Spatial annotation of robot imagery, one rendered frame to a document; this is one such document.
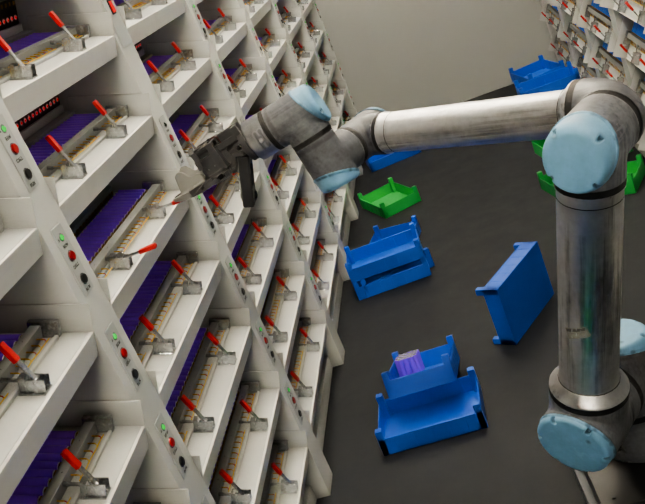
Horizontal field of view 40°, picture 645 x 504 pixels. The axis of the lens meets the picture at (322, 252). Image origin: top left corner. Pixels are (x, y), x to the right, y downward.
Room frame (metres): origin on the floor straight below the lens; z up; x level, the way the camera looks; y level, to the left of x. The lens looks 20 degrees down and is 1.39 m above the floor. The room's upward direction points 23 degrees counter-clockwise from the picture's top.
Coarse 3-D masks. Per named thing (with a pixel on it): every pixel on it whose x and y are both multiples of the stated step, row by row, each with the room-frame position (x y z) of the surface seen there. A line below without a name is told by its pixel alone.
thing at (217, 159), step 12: (228, 132) 1.80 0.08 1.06; (240, 132) 1.78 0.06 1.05; (204, 144) 1.80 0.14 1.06; (216, 144) 1.81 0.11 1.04; (228, 144) 1.79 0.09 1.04; (240, 144) 1.77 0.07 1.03; (192, 156) 1.79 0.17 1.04; (204, 156) 1.79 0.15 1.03; (216, 156) 1.78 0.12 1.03; (228, 156) 1.80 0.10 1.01; (252, 156) 1.77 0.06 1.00; (204, 168) 1.79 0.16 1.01; (216, 168) 1.79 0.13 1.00; (228, 168) 1.78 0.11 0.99
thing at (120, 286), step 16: (128, 176) 2.05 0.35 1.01; (144, 176) 2.04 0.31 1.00; (160, 176) 2.03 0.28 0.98; (176, 192) 2.01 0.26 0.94; (176, 208) 1.91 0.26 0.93; (144, 224) 1.82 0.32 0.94; (160, 224) 1.81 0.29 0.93; (176, 224) 1.90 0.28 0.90; (144, 240) 1.72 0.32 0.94; (160, 240) 1.76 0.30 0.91; (144, 256) 1.65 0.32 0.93; (112, 272) 1.57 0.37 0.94; (128, 272) 1.57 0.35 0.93; (144, 272) 1.63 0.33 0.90; (112, 288) 1.50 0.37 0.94; (128, 288) 1.53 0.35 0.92; (112, 304) 1.44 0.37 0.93; (128, 304) 1.52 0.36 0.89
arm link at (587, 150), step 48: (624, 96) 1.35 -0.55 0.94; (576, 144) 1.28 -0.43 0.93; (624, 144) 1.29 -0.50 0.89; (576, 192) 1.29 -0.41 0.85; (624, 192) 1.33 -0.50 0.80; (576, 240) 1.33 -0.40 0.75; (576, 288) 1.35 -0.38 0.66; (576, 336) 1.37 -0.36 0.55; (576, 384) 1.40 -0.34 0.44; (624, 384) 1.41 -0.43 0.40; (576, 432) 1.38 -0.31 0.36; (624, 432) 1.40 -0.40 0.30
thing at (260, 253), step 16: (256, 224) 2.54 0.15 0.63; (272, 224) 2.71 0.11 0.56; (240, 240) 2.56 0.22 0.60; (256, 240) 2.54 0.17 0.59; (272, 240) 2.52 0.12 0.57; (240, 256) 2.42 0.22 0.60; (256, 256) 2.46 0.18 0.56; (272, 256) 2.45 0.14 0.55; (240, 272) 2.34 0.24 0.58; (256, 272) 2.35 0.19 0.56; (272, 272) 2.42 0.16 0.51; (256, 288) 2.24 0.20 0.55; (256, 304) 2.14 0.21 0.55
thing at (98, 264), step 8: (152, 184) 2.01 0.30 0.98; (152, 192) 1.95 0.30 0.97; (160, 192) 1.99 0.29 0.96; (144, 200) 1.90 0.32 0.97; (152, 200) 1.94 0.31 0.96; (160, 200) 1.94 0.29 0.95; (136, 208) 1.85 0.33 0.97; (128, 216) 1.81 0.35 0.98; (136, 216) 1.81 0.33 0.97; (128, 224) 1.76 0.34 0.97; (136, 224) 1.79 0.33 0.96; (120, 232) 1.72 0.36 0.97; (128, 232) 1.75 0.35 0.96; (112, 240) 1.68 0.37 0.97; (120, 240) 1.69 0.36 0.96; (104, 248) 1.64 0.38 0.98; (112, 248) 1.64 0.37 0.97; (96, 256) 1.60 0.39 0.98; (104, 256) 1.60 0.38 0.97; (96, 264) 1.56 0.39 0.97; (104, 264) 1.59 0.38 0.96; (96, 272) 1.54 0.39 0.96
